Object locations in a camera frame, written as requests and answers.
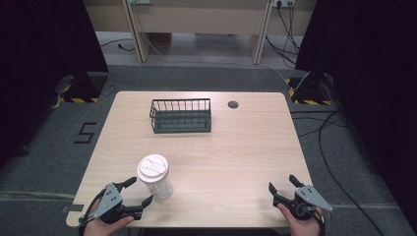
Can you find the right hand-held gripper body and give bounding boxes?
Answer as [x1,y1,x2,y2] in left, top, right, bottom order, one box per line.
[273,184,334,221]

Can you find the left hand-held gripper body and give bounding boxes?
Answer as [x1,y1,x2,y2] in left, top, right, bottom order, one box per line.
[87,182,144,225]

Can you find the clear plastic cup with lid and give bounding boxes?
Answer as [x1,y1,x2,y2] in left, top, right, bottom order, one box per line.
[137,153,174,202]

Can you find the person's left hand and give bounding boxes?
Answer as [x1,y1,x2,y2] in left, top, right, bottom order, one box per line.
[83,196,136,236]

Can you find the person's right hand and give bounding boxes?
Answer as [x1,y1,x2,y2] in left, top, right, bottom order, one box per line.
[276,203,325,236]

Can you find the hazard-striped stand base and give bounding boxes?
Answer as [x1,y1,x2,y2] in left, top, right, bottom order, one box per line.
[284,72,333,106]
[54,72,109,104]

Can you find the dark curtain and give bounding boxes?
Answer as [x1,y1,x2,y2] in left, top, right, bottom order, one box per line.
[294,0,417,227]
[0,0,110,166]

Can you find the light wooden desk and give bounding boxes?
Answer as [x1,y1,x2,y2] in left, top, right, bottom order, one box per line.
[83,0,318,65]

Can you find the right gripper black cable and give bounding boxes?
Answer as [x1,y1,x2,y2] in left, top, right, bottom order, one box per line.
[312,209,328,236]

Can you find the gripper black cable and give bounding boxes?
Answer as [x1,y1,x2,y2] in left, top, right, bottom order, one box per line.
[312,209,328,236]
[78,191,106,230]

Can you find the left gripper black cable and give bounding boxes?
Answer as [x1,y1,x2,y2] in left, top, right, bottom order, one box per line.
[78,191,106,230]

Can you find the long black floor cable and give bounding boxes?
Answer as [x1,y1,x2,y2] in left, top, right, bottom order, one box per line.
[318,109,387,236]

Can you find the thin black floor cables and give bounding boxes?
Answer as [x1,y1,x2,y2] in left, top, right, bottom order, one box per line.
[289,109,349,139]

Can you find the black wire rack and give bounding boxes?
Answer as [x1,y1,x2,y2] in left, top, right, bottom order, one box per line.
[149,97,212,135]

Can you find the black floor cable with plug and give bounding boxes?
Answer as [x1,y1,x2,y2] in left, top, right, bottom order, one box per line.
[99,38,136,52]

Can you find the bundle of black wall cables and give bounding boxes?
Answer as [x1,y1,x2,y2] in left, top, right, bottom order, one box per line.
[265,0,302,69]

